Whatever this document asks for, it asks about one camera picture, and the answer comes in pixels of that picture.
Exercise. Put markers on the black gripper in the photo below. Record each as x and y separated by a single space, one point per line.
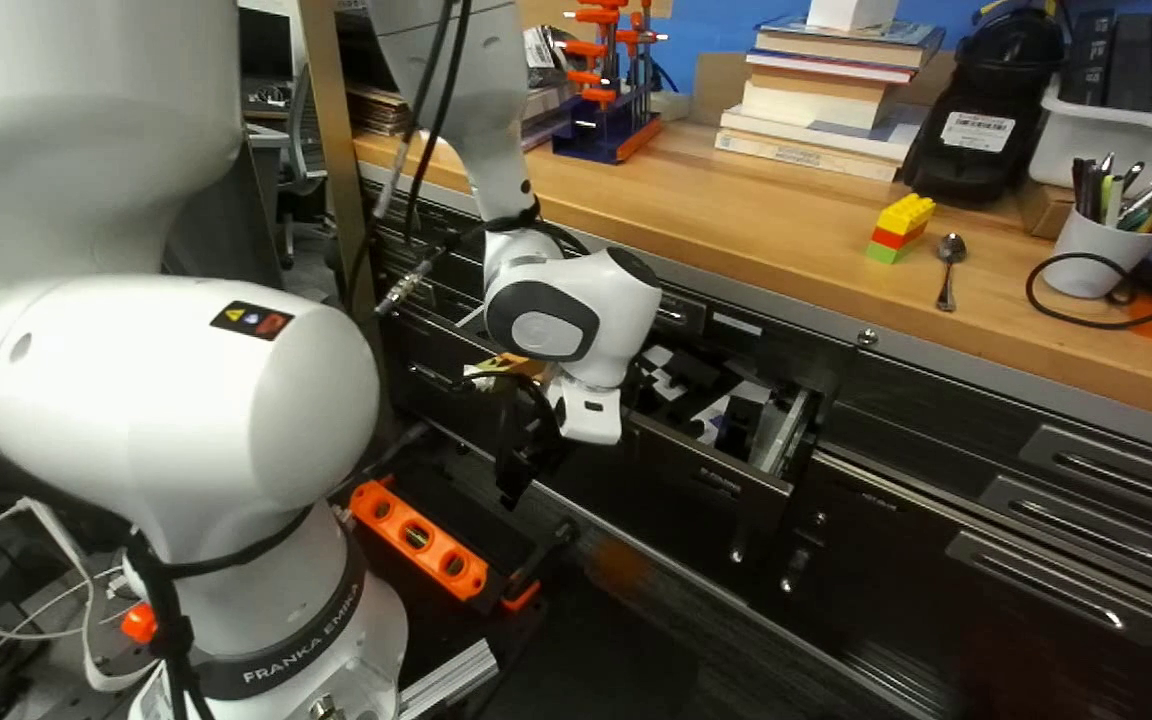
525 424

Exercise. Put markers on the metal drawer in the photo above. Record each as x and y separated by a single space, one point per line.
711 493

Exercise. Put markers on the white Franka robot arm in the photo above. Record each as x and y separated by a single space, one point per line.
176 403

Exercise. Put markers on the black lower drawer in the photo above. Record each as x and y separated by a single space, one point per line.
501 553

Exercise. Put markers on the orange spirit level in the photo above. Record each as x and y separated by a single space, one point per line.
419 535

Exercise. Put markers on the white paper sheet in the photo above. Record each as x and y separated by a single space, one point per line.
714 406

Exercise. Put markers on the orange hex keys blue stand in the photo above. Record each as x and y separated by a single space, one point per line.
608 124

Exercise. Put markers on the crumpled silver foil bag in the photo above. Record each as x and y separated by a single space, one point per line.
541 48

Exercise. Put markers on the yellow red green brick stack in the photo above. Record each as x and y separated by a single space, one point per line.
900 227

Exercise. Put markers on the stack of books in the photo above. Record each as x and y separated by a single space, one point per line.
818 93

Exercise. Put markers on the metal spoon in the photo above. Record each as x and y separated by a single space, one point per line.
951 246

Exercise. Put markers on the small white box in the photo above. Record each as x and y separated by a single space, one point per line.
854 12

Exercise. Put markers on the black device with white label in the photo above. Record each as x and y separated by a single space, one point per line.
988 81

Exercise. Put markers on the white pen cup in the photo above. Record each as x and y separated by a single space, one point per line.
1089 263

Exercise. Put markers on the black marker pen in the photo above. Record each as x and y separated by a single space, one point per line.
1080 186

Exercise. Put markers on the green pen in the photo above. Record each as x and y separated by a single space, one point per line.
1109 199

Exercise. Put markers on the silver pen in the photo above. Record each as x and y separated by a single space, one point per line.
1141 203

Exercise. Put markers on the white plastic bin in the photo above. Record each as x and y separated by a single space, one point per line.
1121 140

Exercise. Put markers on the brown wooden post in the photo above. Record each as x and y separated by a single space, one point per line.
338 160

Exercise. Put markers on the blue wall board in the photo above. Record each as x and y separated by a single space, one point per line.
720 25

